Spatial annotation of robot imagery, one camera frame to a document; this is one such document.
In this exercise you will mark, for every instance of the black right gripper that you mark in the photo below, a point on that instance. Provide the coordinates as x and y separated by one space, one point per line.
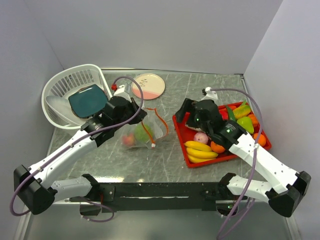
187 106

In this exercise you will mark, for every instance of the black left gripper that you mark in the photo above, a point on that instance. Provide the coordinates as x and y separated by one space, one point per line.
139 118

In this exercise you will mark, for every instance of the pink peach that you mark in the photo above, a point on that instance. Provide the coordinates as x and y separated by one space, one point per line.
128 140

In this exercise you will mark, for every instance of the green cabbage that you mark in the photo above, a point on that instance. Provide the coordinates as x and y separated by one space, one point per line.
141 133

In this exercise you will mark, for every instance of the clear zip top bag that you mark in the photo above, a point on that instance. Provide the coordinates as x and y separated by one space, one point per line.
157 124

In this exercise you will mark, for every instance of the dark green chili pepper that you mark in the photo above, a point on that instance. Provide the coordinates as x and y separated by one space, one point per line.
231 115

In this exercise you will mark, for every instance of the orange fruit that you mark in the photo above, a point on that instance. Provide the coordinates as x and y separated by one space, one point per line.
261 139
217 148

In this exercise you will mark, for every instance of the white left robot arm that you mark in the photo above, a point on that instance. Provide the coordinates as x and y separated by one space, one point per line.
35 185

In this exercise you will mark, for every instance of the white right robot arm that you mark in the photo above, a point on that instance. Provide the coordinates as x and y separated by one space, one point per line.
283 188

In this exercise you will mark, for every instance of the grey toy fish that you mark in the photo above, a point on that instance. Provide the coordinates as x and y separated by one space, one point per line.
194 128

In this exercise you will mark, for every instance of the teal square plate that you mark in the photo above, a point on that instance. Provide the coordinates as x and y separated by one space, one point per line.
88 101

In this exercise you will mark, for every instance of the purple onion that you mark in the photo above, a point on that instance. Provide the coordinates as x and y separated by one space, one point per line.
201 138

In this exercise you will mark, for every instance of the red apple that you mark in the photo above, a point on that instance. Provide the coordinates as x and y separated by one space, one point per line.
224 114

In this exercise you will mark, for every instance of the cream and pink round plate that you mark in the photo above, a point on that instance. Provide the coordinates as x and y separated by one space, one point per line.
152 85

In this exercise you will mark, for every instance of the orange carrot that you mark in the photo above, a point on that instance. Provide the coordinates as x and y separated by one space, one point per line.
232 107

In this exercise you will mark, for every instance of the red plastic tray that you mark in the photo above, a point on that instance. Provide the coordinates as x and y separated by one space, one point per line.
185 134

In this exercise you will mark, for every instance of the yellow banana bunch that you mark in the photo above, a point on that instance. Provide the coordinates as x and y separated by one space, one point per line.
198 152

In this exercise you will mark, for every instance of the white bowl in basket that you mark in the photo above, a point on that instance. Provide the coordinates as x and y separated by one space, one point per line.
61 107

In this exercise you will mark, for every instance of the white plastic laundry basket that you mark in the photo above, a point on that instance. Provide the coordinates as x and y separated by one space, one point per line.
68 82

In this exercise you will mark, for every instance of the orange mini pumpkin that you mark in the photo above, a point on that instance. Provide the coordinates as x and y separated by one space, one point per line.
254 119

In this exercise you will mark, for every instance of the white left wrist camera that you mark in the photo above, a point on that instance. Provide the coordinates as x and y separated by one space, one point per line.
123 91

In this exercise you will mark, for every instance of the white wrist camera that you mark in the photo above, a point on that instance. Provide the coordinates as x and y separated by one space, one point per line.
123 91
209 94

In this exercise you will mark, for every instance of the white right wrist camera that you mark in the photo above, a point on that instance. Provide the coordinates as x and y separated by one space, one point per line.
209 94

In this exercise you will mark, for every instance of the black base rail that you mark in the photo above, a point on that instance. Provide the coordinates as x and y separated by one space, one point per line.
150 196

